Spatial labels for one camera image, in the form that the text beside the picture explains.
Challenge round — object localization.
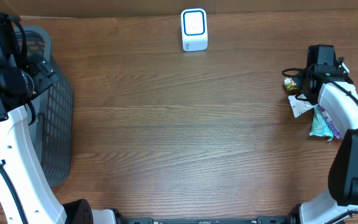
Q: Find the green yellow snack pouch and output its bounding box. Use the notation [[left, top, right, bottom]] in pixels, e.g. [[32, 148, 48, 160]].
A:
[[283, 77, 300, 95]]

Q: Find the white tube gold cap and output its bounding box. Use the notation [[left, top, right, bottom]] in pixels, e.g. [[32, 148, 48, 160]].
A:
[[288, 94, 317, 118]]

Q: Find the teal wipes packet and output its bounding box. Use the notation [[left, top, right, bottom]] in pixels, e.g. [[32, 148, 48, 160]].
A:
[[309, 106, 334, 141]]

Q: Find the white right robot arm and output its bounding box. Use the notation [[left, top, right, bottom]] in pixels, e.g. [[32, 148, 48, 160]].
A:
[[282, 44, 358, 223]]

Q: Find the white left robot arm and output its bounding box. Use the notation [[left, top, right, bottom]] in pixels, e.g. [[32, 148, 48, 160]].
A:
[[0, 13, 117, 223]]

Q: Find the white barcode scanner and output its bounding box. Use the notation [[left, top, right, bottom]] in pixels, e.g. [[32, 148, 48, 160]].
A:
[[180, 8, 208, 52]]

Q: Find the grey plastic basket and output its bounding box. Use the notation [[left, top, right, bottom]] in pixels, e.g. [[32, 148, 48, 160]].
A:
[[24, 26, 74, 186]]

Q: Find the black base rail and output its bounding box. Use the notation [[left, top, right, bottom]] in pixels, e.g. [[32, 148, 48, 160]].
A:
[[111, 208, 299, 224]]

